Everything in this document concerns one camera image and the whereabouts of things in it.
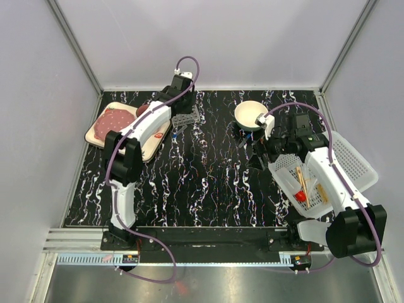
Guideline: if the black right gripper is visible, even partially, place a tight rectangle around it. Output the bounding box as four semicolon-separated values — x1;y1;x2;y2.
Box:
246;125;295;170

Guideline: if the blue cap tube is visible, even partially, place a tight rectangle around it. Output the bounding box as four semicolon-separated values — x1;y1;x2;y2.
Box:
238;133;252;148
172;125;187;138

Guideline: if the wooden test tube clamp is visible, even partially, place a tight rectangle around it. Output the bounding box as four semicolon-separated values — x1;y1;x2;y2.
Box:
296;167;310;208

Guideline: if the white wash bottle red cap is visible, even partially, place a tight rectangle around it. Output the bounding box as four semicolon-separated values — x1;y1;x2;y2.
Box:
277;167;306;202

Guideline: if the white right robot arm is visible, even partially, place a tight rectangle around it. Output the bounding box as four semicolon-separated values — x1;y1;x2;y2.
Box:
248;112;387;258

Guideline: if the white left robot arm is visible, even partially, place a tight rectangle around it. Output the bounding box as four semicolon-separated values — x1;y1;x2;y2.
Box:
103;71;194;250

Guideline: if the clear test tube rack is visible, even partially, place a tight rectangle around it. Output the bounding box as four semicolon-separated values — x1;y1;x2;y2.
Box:
171;105;200;128

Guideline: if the white plastic basket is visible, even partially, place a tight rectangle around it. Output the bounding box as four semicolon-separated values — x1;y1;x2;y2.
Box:
268;131;378;219

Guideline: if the pink floral mug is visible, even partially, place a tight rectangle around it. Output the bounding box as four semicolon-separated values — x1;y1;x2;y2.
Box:
136;105;148;117

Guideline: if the cream green bowl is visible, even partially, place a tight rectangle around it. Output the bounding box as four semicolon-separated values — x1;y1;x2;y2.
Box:
234;100;268;132

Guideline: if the strawberry print tray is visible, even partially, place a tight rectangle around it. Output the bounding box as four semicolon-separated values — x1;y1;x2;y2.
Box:
85;102;171;163

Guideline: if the pink dotted plate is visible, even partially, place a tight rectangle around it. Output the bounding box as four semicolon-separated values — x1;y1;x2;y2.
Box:
93;109;135;141

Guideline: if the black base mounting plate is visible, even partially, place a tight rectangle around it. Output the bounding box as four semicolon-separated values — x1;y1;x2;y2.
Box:
100;227;324;264

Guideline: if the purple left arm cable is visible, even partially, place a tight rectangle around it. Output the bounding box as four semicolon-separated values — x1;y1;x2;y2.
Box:
105;56;201;282

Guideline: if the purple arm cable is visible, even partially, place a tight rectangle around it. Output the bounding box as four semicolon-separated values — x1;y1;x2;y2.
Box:
266;102;383;274
105;56;201;282

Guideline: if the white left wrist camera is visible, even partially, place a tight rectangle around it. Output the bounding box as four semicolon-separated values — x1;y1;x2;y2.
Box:
174;68;193;79

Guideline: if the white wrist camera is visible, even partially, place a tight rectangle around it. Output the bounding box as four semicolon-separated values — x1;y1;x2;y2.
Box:
255;113;275;140
174;68;193;79

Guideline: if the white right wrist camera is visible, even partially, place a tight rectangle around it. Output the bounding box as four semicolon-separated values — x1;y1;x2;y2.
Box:
255;113;275;140

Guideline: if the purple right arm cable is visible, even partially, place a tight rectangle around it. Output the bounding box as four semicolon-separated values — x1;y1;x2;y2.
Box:
266;102;383;274

